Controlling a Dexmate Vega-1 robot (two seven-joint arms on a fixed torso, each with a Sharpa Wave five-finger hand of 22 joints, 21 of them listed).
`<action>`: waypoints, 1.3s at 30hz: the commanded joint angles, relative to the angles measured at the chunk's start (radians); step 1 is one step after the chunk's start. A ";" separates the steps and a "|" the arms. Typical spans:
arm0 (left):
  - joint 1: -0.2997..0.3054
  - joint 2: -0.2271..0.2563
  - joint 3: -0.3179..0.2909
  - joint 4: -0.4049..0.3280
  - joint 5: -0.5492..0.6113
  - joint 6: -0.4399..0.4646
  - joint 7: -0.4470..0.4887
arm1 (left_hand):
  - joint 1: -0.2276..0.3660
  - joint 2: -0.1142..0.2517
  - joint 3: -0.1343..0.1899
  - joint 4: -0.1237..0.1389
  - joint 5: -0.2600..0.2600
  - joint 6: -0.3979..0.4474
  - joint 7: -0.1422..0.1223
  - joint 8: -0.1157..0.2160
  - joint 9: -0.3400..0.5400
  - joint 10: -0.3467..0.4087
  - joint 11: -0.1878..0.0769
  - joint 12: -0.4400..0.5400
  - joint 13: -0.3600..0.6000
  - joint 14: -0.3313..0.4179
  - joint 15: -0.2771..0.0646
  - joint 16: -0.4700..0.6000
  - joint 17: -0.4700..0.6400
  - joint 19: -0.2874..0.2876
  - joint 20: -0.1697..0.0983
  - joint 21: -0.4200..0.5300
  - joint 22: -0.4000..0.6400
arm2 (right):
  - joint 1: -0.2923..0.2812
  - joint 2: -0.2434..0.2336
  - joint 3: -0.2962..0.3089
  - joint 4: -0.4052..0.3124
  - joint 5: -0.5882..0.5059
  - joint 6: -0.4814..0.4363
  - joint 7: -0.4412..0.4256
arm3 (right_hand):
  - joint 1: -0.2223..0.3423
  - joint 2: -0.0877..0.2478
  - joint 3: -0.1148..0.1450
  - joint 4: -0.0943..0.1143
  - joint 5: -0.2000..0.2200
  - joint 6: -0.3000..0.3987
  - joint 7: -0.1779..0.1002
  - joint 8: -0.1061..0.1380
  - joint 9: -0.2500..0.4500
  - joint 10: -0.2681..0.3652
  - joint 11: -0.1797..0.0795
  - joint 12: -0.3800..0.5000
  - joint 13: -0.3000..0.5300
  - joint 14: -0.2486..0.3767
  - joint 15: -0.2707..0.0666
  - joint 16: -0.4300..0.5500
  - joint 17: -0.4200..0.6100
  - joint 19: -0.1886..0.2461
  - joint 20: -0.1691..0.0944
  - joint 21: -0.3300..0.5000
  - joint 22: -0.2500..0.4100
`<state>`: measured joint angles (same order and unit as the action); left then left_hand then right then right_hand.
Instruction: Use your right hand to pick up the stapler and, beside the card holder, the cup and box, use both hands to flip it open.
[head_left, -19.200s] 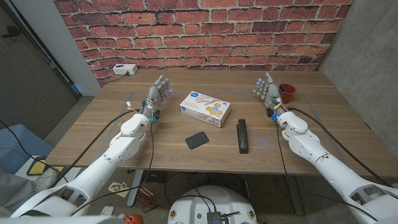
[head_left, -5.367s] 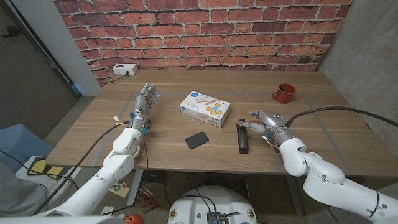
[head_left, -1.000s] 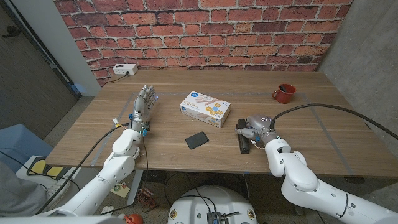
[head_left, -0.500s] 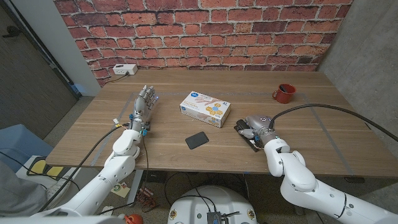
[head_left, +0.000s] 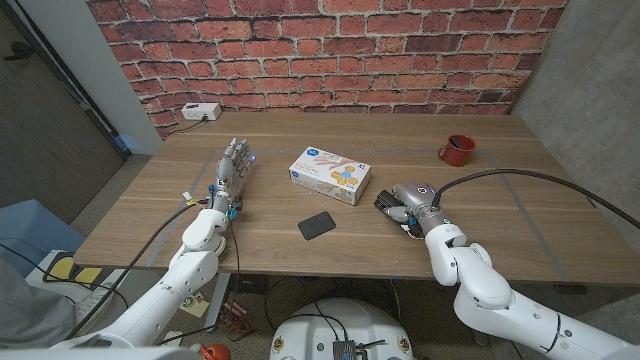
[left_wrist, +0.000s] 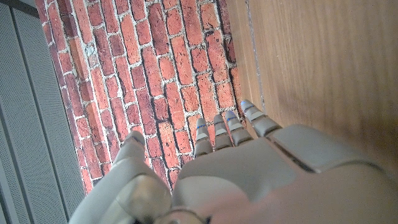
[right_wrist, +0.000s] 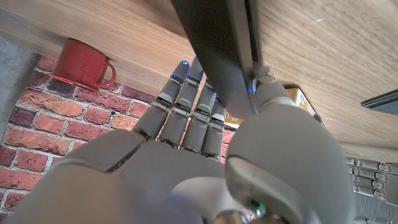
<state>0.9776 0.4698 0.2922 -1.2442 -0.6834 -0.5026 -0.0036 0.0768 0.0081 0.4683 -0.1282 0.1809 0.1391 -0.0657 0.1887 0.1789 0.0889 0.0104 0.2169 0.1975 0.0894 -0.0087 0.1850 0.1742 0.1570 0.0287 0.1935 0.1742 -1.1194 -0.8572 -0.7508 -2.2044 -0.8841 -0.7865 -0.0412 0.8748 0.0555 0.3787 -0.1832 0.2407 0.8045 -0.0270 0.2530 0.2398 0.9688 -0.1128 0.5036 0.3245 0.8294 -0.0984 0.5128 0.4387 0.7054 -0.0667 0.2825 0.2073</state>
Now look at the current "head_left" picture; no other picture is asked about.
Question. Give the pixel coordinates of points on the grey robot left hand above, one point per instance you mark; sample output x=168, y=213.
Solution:
x=227, y=172

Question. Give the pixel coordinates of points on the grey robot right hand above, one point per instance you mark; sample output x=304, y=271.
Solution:
x=422, y=197

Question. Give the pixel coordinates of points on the black stapler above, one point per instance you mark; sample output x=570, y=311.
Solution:
x=385, y=200

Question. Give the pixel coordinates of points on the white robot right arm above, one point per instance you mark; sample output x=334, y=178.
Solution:
x=485, y=295

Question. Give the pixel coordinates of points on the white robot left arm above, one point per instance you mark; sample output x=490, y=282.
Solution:
x=175, y=285

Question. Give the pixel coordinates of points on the red cup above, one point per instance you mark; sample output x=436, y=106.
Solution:
x=460, y=150

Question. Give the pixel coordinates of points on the white glove box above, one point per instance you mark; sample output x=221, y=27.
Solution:
x=325, y=172

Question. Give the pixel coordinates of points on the black card holder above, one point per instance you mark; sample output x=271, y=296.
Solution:
x=316, y=225

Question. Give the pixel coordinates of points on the printed paper card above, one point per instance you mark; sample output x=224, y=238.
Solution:
x=197, y=306

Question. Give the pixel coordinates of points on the white power strip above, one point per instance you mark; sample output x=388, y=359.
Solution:
x=201, y=111

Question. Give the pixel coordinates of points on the grey table leg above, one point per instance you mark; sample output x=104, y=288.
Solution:
x=218, y=307
x=480, y=337

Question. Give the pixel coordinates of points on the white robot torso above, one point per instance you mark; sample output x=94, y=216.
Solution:
x=370, y=330

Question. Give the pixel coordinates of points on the red brick backdrop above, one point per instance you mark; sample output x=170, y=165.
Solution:
x=325, y=50

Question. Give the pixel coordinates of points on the grey torso module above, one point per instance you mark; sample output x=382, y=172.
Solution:
x=344, y=351

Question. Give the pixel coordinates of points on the small white floor block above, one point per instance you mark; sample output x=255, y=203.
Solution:
x=175, y=337

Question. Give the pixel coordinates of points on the orange round floor object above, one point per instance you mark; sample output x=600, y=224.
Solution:
x=217, y=353

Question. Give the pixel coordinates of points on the white shoe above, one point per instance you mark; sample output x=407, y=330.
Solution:
x=95, y=307

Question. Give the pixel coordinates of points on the dark grey door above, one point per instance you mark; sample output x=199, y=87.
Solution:
x=40, y=140

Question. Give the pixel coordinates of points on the blue bin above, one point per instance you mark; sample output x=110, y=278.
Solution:
x=30, y=235

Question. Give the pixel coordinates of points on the white floor platform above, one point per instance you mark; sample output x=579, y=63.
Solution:
x=32, y=265

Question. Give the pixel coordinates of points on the grey trouser leg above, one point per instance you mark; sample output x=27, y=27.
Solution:
x=30, y=315

